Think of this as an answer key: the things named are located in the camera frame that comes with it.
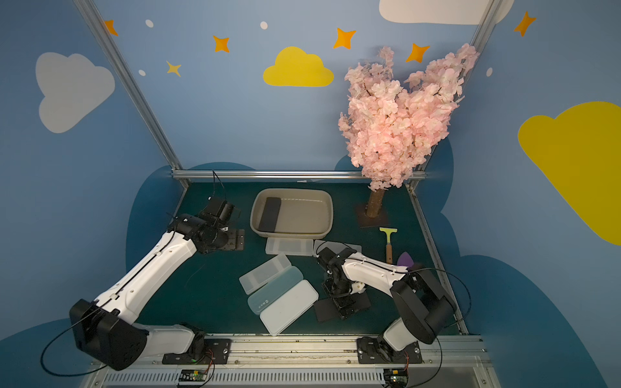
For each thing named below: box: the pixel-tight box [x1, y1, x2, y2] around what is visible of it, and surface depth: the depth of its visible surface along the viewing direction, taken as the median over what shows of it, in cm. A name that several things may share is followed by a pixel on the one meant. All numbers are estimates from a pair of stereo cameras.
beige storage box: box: [249, 189, 334, 239], surface depth 112 cm
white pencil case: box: [259, 278, 319, 337], surface depth 84 cm
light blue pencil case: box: [247, 265, 305, 315], surface depth 88 cm
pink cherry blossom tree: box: [337, 43, 479, 217], surface depth 65 cm
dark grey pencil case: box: [257, 196, 282, 233], surface depth 111 cm
